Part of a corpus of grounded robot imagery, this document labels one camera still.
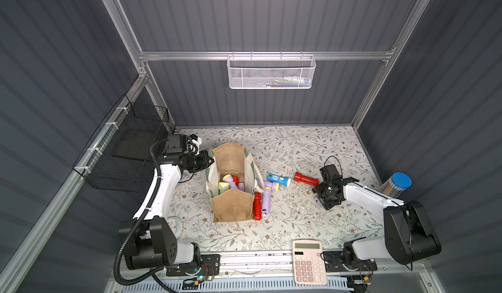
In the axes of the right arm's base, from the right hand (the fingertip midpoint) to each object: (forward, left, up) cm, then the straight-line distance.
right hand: (318, 196), depth 90 cm
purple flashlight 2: (+4, +21, +2) cm, 21 cm away
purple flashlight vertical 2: (-4, +25, +1) cm, 25 cm away
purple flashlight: (+6, +42, +6) cm, 43 cm away
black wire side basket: (+2, +80, +27) cm, 85 cm away
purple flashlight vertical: (+4, +36, +2) cm, 37 cm away
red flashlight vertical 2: (-6, +29, +1) cm, 29 cm away
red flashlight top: (+7, +39, +3) cm, 40 cm away
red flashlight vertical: (+8, +8, +2) cm, 12 cm away
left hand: (+7, +47, +18) cm, 51 cm away
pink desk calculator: (-27, +9, +1) cm, 29 cm away
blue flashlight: (+7, +17, +2) cm, 19 cm away
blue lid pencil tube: (-3, -25, +18) cm, 31 cm away
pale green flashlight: (-1, +43, +11) cm, 45 cm away
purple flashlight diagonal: (-3, +2, +2) cm, 5 cm away
